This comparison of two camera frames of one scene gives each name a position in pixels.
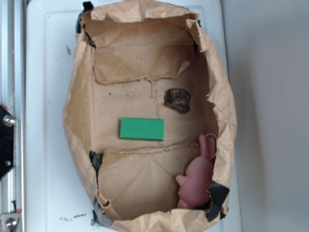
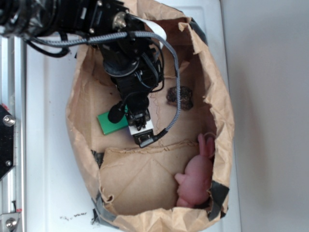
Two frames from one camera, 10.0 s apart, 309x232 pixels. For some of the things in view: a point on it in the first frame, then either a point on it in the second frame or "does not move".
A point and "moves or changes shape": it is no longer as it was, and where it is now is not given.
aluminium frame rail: (12, 97) does not move
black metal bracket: (7, 161) does not move
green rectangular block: (142, 129) moves or changes shape
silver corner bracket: (9, 222) does not move
